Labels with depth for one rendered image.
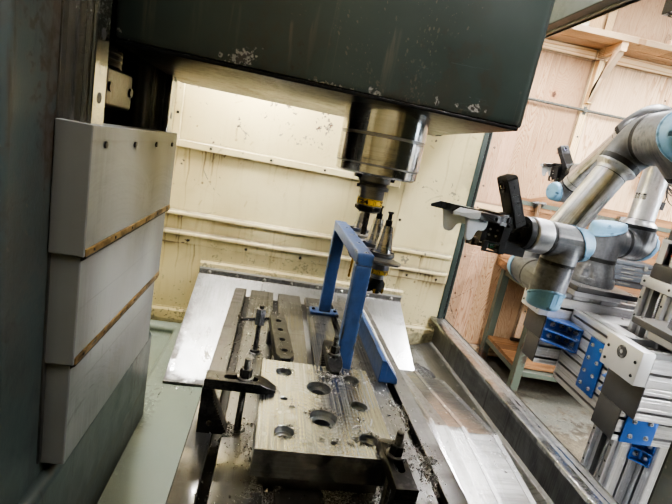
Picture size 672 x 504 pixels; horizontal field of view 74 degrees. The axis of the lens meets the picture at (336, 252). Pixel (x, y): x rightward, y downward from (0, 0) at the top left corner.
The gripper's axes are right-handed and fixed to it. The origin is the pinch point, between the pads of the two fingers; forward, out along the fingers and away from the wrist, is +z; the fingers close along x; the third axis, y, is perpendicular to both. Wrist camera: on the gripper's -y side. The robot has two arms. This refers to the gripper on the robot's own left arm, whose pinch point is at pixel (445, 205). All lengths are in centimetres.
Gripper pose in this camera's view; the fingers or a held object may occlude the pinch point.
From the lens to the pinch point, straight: 93.7
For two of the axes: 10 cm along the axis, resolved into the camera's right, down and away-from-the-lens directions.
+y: -2.2, 9.5, 2.0
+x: -1.9, -2.5, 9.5
